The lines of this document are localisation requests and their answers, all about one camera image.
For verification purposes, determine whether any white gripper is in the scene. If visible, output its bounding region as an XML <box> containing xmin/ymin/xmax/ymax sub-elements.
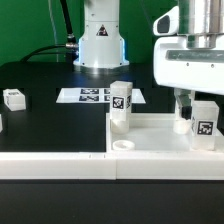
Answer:
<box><xmin>153</xmin><ymin>5</ymin><xmax>224</xmax><ymax>120</ymax></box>

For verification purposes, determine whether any fiducial marker sheet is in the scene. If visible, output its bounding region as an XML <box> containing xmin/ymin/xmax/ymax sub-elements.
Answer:
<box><xmin>55</xmin><ymin>87</ymin><xmax>146</xmax><ymax>105</ymax></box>

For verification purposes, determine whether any white front fence bar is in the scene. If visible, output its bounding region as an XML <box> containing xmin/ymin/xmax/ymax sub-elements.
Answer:
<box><xmin>0</xmin><ymin>153</ymin><xmax>224</xmax><ymax>180</ymax></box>

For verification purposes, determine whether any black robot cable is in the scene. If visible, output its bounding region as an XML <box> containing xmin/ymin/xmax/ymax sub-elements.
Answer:
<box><xmin>19</xmin><ymin>42</ymin><xmax>80</xmax><ymax>64</ymax></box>

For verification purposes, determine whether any black vertical cable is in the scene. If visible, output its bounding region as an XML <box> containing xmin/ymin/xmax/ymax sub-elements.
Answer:
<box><xmin>59</xmin><ymin>0</ymin><xmax>76</xmax><ymax>45</ymax></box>

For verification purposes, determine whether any white square table top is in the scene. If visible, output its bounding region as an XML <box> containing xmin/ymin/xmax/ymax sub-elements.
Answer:
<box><xmin>106</xmin><ymin>113</ymin><xmax>224</xmax><ymax>157</ymax></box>

